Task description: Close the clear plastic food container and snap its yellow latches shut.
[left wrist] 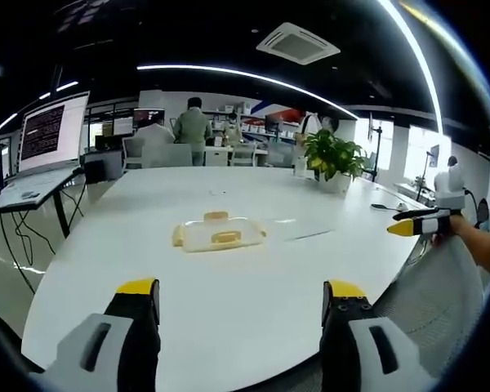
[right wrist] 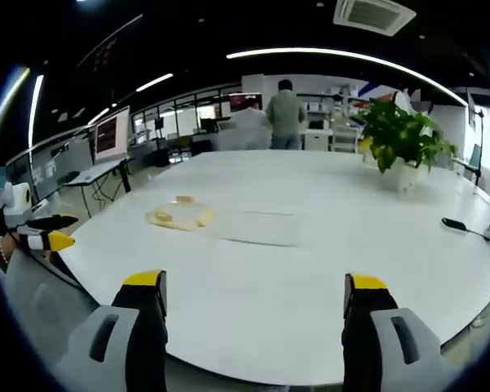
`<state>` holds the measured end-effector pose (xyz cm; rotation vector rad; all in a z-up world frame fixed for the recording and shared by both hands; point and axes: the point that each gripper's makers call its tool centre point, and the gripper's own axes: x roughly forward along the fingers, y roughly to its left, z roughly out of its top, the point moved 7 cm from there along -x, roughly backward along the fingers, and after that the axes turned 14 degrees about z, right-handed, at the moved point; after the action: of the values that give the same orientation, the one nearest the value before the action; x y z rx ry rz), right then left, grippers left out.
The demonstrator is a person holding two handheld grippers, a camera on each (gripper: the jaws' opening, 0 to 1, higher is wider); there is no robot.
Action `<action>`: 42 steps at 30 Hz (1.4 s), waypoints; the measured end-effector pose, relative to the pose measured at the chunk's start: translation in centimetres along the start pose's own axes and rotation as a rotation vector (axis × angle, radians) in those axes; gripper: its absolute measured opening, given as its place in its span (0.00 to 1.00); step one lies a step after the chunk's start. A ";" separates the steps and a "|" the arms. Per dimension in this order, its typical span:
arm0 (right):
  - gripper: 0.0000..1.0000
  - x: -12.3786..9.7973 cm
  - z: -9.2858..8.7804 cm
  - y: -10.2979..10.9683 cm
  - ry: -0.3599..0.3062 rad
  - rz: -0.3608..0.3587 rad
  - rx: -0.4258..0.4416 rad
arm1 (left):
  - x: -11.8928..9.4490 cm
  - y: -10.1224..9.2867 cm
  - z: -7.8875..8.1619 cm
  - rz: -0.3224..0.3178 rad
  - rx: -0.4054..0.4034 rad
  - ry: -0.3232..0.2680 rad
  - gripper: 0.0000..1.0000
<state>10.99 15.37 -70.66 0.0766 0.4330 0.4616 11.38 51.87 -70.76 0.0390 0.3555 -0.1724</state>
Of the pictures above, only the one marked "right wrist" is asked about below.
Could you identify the long curved ceiling light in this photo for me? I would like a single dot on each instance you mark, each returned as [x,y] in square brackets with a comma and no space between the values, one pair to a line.
[351,55]

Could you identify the translucent yellow plastic buckle part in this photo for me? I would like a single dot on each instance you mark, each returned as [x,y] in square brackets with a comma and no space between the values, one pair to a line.
[162,217]

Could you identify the black flat device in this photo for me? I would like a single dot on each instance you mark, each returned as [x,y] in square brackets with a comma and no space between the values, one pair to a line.
[454,224]

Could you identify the black tripod stand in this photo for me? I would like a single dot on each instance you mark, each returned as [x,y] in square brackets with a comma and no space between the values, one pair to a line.
[478,134]

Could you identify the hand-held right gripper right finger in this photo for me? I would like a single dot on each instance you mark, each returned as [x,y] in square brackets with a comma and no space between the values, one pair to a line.
[408,339]

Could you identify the computer monitor with red screen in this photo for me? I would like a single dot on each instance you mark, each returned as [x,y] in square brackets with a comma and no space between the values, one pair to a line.
[112,134]

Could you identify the wide curved dark monitor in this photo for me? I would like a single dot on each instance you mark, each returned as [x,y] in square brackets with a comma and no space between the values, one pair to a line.
[45,165]

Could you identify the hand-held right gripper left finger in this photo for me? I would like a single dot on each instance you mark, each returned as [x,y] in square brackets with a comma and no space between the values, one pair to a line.
[106,339]

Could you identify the white plant pot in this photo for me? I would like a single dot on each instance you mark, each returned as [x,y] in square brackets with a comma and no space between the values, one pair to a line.
[401,175]

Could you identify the short ceiling light strip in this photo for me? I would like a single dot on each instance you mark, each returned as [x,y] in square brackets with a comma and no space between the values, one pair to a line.
[154,82]
[36,108]

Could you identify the white cabinet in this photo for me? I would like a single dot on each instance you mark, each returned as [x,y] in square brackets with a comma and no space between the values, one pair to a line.
[317,139]

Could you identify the ceiling air conditioner vent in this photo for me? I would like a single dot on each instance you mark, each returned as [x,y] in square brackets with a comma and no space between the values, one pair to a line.
[373,15]

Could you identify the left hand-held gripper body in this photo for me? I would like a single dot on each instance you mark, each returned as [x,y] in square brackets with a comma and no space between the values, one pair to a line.
[15,206]

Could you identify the person's left hand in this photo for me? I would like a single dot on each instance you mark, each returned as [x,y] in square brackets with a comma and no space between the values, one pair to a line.
[13,243]

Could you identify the white side desk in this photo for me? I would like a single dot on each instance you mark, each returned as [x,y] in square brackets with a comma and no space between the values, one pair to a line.
[100,173]

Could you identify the green potted plant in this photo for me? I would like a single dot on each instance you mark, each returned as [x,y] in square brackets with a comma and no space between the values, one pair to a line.
[404,130]

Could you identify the red wall screen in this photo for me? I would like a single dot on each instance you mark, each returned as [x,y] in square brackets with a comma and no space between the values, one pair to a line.
[245,102]

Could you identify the clear bag with bread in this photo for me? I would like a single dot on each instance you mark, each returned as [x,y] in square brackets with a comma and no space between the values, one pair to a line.
[196,212]

